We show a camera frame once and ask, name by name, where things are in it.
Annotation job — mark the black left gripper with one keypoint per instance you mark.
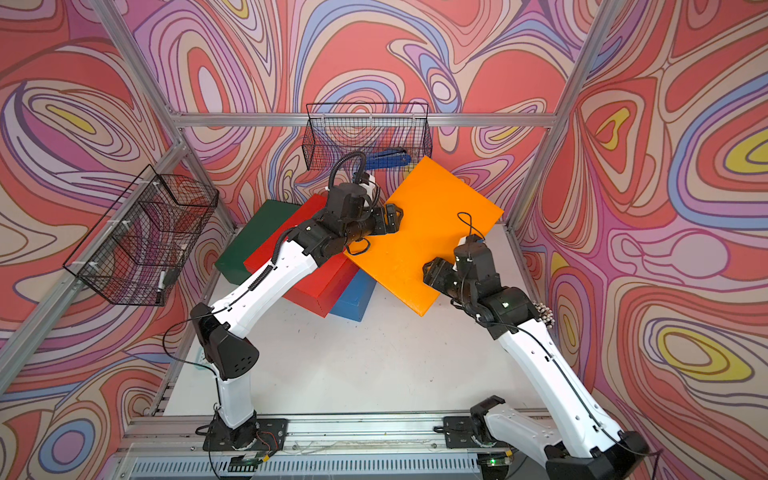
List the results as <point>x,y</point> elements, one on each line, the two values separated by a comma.
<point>379,214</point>

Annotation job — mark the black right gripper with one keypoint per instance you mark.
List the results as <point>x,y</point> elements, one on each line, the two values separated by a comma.
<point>436,273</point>

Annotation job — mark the red shoebox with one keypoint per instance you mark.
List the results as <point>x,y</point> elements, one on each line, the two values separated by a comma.
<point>319,291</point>

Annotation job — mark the orange shoebox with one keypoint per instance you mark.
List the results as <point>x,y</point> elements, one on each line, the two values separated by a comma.
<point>431,198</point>

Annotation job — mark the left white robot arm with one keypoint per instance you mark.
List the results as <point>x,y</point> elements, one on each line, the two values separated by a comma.
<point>222,328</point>

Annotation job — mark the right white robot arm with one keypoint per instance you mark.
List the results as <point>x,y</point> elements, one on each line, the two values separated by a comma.
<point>585,442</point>

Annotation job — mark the blue tool in basket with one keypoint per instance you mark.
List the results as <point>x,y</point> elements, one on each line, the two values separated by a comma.
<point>388,159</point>

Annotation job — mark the metal cup of pens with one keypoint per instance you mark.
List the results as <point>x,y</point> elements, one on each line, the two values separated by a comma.
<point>545,314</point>

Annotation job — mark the blue shoebox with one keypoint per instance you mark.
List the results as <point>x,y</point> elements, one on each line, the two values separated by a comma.
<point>353,302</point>

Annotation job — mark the green shoebox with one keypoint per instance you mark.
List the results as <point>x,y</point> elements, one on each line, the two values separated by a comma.
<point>265,222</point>

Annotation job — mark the black marker in basket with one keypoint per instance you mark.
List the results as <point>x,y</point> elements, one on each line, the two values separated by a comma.
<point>159,294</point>

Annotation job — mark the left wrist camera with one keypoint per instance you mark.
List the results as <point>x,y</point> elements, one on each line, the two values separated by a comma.
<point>368,182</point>

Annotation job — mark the black wire basket back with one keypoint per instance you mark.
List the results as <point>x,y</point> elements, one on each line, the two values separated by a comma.
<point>334,129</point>

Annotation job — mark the black wire basket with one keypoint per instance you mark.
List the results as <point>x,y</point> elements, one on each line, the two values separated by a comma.
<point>334,129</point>
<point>157,222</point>

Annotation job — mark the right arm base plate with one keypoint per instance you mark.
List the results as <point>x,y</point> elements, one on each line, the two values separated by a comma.
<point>464,432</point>

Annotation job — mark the black wire basket left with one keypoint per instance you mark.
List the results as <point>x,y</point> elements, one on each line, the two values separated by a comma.
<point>157,222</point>

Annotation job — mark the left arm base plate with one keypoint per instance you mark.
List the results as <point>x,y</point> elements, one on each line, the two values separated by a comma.
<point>267,435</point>

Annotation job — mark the aluminium front rail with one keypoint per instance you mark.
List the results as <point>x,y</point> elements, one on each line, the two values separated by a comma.
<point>436,444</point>

